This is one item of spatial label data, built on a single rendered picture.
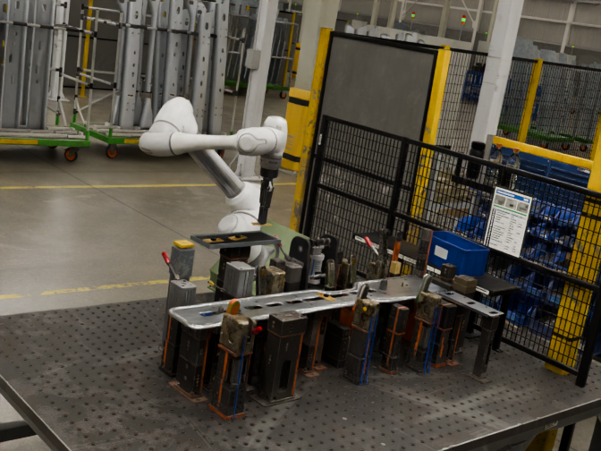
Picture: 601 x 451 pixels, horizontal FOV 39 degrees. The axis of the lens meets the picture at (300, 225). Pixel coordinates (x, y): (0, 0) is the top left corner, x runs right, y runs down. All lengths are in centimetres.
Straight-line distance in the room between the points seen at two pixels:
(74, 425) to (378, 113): 376
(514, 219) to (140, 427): 203
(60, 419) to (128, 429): 22
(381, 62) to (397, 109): 37
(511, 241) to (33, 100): 730
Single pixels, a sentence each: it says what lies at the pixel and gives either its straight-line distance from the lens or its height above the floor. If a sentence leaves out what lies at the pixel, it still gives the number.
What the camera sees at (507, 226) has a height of 128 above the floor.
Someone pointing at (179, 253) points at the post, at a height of 113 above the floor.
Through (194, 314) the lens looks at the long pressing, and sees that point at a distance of 311.
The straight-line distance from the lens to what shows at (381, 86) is 609.
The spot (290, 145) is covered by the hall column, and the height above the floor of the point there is 36.
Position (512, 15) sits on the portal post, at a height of 233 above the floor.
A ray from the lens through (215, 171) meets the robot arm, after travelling 401.
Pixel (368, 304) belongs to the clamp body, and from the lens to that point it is 338.
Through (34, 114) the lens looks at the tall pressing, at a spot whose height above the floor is 47.
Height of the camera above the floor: 210
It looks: 14 degrees down
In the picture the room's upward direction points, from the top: 9 degrees clockwise
